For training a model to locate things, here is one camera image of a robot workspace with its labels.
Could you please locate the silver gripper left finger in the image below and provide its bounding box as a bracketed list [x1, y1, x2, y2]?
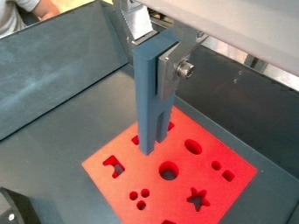
[113, 0, 158, 46]

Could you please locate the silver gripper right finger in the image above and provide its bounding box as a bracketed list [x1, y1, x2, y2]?
[157, 24, 210, 100]

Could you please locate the person in white shirt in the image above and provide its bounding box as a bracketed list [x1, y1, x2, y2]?
[0, 0, 61, 38]

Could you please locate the red shape-sorting block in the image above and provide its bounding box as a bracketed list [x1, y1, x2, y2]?
[82, 108, 258, 224]

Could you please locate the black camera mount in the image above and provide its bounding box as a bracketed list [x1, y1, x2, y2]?
[0, 187, 42, 224]

